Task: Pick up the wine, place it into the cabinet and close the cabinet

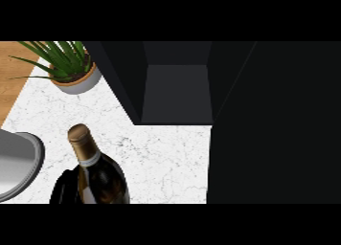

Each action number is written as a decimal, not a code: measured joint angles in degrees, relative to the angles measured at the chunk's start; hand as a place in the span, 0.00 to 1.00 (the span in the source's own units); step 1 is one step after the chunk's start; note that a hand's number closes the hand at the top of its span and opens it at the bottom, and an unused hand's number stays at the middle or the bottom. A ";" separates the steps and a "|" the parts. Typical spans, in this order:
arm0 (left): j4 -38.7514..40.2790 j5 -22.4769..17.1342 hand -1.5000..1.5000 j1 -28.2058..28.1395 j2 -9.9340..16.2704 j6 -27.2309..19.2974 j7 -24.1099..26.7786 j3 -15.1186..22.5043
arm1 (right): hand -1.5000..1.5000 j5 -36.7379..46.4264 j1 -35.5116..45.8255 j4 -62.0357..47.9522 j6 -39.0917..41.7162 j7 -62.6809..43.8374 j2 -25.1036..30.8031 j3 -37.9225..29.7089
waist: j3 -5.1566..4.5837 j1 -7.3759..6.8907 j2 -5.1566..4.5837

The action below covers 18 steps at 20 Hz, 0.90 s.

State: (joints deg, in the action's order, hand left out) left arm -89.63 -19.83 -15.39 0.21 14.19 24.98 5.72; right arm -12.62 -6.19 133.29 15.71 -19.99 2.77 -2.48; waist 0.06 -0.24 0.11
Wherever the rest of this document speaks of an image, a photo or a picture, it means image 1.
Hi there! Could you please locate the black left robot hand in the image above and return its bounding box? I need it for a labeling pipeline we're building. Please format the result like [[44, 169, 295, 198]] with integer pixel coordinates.
[[49, 165, 86, 205]]

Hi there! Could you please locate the dark wine bottle gold foil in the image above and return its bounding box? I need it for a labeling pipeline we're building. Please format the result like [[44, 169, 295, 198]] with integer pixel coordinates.
[[67, 123, 132, 205]]

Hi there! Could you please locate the dark grey open cabinet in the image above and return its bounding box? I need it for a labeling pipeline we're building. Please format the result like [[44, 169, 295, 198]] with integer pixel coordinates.
[[84, 40, 258, 125]]

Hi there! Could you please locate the green plant in white pot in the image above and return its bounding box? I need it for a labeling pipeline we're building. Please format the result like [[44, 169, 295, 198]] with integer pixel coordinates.
[[8, 40, 104, 96]]

